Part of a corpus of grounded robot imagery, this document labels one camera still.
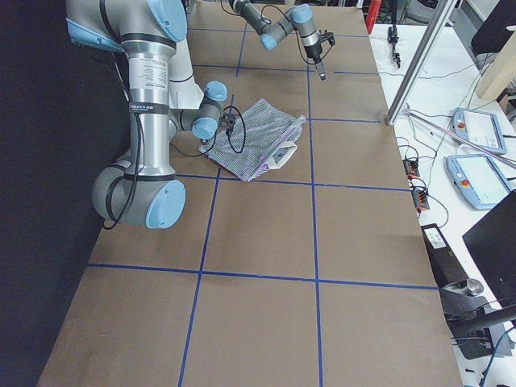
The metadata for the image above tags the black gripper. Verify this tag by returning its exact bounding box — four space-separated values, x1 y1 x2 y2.
200 113 236 144
302 30 335 81

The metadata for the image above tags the navy white striped polo shirt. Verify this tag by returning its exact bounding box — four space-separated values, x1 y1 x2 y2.
199 98 306 181

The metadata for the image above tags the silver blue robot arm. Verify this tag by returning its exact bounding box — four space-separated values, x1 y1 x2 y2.
66 1 227 229
228 1 335 81

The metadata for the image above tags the black tripod tool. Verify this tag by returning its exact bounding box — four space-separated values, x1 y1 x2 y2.
387 23 401 69

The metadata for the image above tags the black orange connector strip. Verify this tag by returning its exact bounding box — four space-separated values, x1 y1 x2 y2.
402 158 430 214

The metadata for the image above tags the far blue teach pendant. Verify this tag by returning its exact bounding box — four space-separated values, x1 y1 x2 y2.
452 107 507 155

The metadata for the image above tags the blue teach pendant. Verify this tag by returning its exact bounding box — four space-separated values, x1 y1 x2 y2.
445 154 512 210
452 107 507 155

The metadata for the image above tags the near blue teach pendant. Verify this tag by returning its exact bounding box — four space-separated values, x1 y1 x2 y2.
445 154 512 210

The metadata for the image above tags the long metal reach stick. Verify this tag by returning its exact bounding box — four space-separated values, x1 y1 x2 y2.
402 109 516 169

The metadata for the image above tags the black box with label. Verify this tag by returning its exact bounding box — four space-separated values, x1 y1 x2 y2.
421 223 468 288

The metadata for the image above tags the black monitor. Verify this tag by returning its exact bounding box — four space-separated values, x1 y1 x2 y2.
463 190 515 299

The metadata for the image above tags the grey aluminium frame post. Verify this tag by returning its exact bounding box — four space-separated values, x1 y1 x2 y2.
386 0 456 125

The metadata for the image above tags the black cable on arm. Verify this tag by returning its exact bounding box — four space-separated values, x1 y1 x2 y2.
102 104 248 231

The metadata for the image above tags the black camera stand with knob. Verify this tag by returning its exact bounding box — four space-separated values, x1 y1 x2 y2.
439 281 515 360

